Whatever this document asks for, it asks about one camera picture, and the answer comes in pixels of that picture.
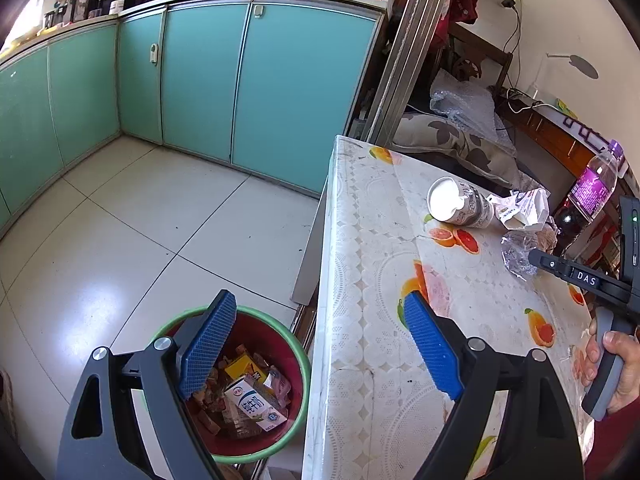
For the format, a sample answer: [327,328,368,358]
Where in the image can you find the floral beige cushion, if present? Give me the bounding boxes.
[392,112,538,193]

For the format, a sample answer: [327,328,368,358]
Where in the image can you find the crumpled brown paper bag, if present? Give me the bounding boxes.
[542,217,561,256]

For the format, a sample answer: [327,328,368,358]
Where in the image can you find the pink snack wrapper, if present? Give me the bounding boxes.
[270,367,293,406]

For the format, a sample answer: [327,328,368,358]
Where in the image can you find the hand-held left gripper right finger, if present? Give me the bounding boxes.
[402,291,586,480]

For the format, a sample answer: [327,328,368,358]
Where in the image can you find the brown wooden chair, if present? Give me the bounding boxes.
[447,22,516,96]

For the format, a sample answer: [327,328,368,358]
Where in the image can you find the teal kitchen cabinet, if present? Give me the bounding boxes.
[0,0,386,233]

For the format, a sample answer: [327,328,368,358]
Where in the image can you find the printed paper cup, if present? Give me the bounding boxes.
[426,176,496,228]

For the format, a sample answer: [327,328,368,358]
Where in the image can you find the grey sliding door frame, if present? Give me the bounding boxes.
[365,0,451,143]

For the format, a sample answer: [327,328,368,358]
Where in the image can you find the red clothes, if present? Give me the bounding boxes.
[432,0,478,51]

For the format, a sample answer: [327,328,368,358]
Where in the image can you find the clear plastic water bottle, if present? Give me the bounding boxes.
[207,395,263,441]

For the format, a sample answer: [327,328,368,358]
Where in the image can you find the red green trash bin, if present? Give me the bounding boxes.
[150,305,312,463]

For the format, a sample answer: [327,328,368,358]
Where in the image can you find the person's right hand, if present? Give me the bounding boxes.
[580,317,640,413]

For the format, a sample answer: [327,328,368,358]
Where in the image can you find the clear bubble wrap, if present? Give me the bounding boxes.
[430,70,516,156]

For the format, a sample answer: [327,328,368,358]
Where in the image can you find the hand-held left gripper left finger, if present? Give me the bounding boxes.
[55,289,237,480]

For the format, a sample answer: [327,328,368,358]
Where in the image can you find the white table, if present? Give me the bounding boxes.
[292,180,331,480]

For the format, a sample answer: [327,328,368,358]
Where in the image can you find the table with fruit-pattern cloth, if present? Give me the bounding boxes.
[302,135,601,480]

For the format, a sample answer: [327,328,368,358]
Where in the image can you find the clear plastic wrapper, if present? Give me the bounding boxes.
[501,230,543,278]

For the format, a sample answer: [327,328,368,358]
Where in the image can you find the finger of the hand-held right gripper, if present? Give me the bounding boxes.
[528,249,601,291]

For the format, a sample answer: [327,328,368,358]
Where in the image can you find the purple label plastic bottle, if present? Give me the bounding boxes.
[567,141,626,221]

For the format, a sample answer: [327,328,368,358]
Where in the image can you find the black cable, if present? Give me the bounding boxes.
[500,7,521,91]

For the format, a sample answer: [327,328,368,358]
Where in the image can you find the white green milk carton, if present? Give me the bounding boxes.
[223,374,289,432]

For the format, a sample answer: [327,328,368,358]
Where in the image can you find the crumpled white paper bag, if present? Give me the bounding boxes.
[487,187,551,233]

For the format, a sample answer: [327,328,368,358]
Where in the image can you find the white cable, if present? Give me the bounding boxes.
[505,89,558,116]

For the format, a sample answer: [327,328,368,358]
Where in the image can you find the dark soda bottle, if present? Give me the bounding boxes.
[552,200,596,261]

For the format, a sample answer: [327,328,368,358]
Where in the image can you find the person's right forearm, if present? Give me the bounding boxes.
[585,402,640,480]

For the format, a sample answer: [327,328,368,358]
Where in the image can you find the yellow juice box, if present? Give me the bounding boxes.
[223,352,268,383]

